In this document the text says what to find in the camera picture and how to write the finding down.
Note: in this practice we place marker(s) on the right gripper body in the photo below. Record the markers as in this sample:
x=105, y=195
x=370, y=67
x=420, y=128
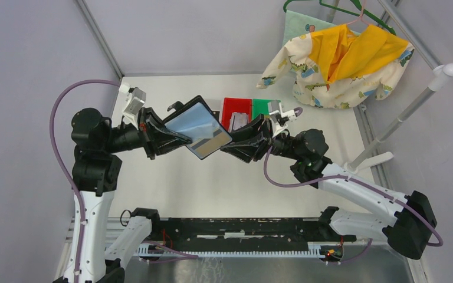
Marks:
x=276, y=142

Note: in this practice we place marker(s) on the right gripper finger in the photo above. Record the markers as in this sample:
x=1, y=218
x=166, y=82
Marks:
x=246, y=152
x=249, y=134

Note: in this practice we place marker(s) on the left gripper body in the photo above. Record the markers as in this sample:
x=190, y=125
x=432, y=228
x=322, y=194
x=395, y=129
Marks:
x=148, y=135

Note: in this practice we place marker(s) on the credit card with magnetic stripe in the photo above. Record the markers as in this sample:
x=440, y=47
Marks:
x=202, y=148

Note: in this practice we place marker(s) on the black leather card holder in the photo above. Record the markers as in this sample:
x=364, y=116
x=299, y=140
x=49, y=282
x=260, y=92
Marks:
x=193, y=119

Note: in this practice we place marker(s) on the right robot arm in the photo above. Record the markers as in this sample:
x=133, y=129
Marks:
x=406, y=223

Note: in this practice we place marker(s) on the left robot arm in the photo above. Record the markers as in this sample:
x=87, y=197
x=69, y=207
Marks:
x=94, y=179

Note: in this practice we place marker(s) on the cards in red bin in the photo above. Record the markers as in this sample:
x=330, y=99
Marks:
x=238, y=120

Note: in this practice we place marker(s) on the green plastic bin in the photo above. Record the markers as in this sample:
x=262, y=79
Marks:
x=260, y=106

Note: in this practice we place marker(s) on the red plastic bin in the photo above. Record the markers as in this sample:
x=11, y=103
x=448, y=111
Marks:
x=230, y=105

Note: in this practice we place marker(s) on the white plastic bin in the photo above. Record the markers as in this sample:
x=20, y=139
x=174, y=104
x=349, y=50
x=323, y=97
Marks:
x=216, y=106

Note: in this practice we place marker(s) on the yellow cream children's jacket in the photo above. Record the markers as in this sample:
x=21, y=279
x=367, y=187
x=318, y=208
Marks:
x=387, y=57

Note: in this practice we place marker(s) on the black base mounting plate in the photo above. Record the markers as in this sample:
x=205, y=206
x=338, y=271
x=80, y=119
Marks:
x=243, y=234

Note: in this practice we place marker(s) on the light green towel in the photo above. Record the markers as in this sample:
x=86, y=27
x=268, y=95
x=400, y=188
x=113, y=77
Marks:
x=297, y=27

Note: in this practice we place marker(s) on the pink clothes hanger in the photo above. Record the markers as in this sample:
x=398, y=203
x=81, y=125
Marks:
x=361, y=17

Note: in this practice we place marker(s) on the green clothes hanger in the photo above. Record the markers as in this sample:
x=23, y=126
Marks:
x=380, y=22

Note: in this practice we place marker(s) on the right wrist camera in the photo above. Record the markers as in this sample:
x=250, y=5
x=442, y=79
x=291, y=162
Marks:
x=278, y=117

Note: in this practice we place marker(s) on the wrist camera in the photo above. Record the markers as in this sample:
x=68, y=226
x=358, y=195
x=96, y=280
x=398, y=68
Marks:
x=135, y=100
x=278, y=117

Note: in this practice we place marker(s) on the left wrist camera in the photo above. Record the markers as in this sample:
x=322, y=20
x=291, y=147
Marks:
x=135, y=100

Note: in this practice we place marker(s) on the white cable tray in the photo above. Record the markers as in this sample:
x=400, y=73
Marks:
x=147, y=250

